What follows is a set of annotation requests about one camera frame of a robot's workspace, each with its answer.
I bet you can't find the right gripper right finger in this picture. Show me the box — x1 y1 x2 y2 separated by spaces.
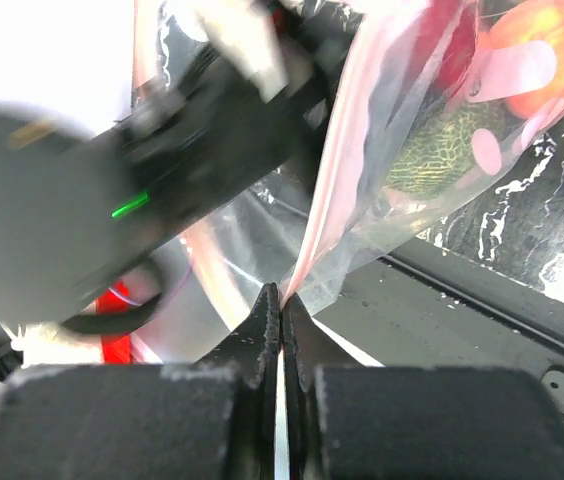
281 296 564 479

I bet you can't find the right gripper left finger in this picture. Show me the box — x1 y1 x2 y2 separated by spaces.
0 284 280 479

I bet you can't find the green fake melon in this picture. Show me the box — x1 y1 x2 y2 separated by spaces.
384 102 508 200

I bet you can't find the clear zip top bag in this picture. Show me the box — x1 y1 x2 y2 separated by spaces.
131 1 564 363

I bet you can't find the red fake pomegranate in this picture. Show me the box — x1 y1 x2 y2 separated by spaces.
411 0 479 96

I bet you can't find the orange fake fruit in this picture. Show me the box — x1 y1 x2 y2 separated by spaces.
483 1 564 119

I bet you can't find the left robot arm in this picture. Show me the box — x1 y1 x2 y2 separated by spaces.
0 1 331 334

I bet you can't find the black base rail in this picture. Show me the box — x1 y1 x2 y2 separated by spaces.
316 244 564 419

